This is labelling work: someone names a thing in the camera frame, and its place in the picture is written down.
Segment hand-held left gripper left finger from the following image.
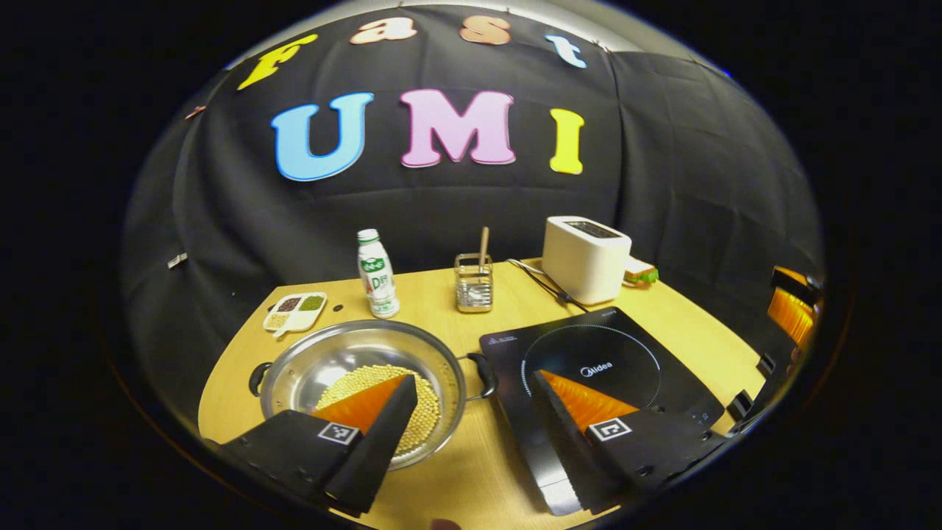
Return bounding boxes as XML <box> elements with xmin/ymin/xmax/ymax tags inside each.
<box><xmin>202</xmin><ymin>374</ymin><xmax>419</xmax><ymax>516</ymax></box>

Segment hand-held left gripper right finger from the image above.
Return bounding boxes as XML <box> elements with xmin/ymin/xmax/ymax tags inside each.
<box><xmin>531</xmin><ymin>370</ymin><xmax>729</xmax><ymax>516</ymax></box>

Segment pile of yellow beans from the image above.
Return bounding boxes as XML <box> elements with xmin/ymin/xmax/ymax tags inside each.
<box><xmin>316</xmin><ymin>364</ymin><xmax>442</xmax><ymax>457</ymax></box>

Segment stainless steel pot black handles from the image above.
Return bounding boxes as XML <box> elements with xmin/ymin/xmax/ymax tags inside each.
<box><xmin>249</xmin><ymin>319</ymin><xmax>498</xmax><ymax>472</ymax></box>

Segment black induction cooktop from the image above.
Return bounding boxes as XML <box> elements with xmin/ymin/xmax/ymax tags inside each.
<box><xmin>478</xmin><ymin>306</ymin><xmax>726</xmax><ymax>516</ymax></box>

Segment white divided dish with beans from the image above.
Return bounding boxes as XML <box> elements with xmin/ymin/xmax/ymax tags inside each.
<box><xmin>263</xmin><ymin>291</ymin><xmax>328</xmax><ymax>338</ymax></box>

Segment white drink bottle green cap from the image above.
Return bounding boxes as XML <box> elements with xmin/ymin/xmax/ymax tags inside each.
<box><xmin>357</xmin><ymin>228</ymin><xmax>401</xmax><ymax>319</ymax></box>

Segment white toaster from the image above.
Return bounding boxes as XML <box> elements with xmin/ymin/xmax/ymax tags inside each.
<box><xmin>542</xmin><ymin>216</ymin><xmax>633</xmax><ymax>305</ymax></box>

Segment black backdrop cloth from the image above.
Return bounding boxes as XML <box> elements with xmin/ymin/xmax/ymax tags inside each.
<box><xmin>121</xmin><ymin>4</ymin><xmax>825</xmax><ymax>442</ymax></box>

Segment black toaster cable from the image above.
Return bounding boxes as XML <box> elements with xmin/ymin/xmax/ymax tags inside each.
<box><xmin>506</xmin><ymin>258</ymin><xmax>589</xmax><ymax>311</ymax></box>

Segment wire utensil holder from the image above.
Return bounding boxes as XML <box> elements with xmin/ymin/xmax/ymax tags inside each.
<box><xmin>454</xmin><ymin>252</ymin><xmax>495</xmax><ymax>314</ymax></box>

